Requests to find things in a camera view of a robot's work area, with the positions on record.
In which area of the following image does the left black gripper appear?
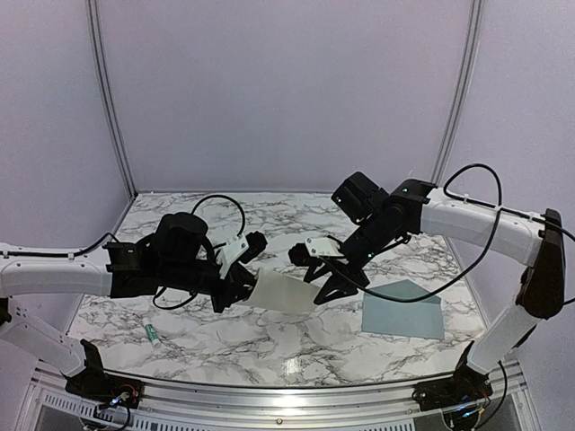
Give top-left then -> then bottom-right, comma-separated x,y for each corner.
160,259 -> 268,315

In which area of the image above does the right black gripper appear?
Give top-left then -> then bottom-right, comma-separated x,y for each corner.
305,213 -> 396,305

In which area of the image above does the beige letter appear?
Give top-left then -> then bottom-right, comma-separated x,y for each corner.
241,269 -> 321,314

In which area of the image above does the blue-grey envelope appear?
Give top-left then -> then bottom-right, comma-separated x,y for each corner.
361,294 -> 445,340

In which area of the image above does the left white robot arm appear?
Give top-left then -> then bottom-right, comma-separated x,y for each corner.
1,212 -> 267,400

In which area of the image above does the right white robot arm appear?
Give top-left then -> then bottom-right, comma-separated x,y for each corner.
289,172 -> 565,402

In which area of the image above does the white green glue stick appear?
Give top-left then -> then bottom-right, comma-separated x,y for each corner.
143,318 -> 162,349

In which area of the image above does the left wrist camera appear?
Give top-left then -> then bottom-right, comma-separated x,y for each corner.
216,232 -> 268,278

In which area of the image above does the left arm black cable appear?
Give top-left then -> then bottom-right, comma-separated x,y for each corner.
152,193 -> 247,311

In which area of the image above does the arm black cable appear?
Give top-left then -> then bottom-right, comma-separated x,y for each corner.
323,163 -> 504,303
152,193 -> 247,311

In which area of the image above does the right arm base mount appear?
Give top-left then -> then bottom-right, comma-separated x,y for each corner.
411,376 -> 493,411

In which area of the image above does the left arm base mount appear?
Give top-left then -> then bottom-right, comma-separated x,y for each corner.
66,373 -> 144,409

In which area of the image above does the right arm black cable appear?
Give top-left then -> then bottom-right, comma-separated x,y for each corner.
323,163 -> 504,303

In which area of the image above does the aluminium front rail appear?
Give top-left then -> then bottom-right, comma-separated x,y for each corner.
17,354 -> 540,431

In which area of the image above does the left aluminium corner post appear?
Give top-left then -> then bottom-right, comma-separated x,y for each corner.
85,0 -> 137,200

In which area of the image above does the aluminium corner post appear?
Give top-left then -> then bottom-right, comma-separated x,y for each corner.
85,0 -> 137,200
431,0 -> 485,184

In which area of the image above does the right aluminium corner post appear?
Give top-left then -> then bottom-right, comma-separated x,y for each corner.
431,0 -> 485,184

